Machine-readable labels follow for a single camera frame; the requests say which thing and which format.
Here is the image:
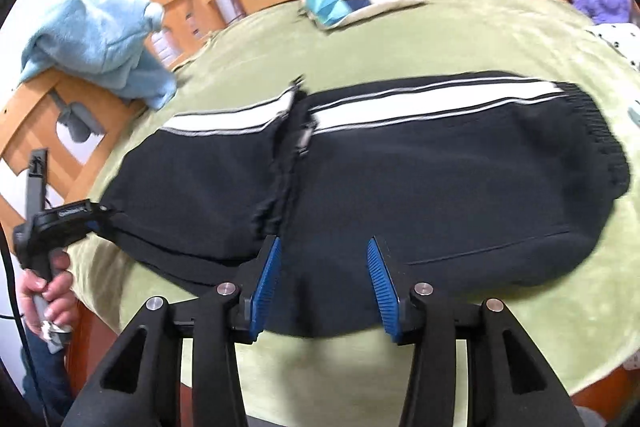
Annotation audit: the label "white black dotted cloth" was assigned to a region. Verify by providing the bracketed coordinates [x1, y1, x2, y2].
[587, 23, 640, 70]

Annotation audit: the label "black sweatpants with white stripe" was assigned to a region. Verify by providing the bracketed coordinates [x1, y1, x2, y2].
[101, 72, 631, 338]

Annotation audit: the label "light blue fleece blanket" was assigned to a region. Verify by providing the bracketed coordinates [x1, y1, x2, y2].
[20, 0, 177, 110]

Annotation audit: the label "small light blue device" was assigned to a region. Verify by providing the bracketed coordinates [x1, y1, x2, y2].
[628, 104, 640, 127]

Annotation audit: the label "left hand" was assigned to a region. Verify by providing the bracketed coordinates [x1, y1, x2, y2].
[16, 249, 79, 339]

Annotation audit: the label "green plush bed blanket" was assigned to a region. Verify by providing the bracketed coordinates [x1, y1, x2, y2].
[91, 0, 639, 426]

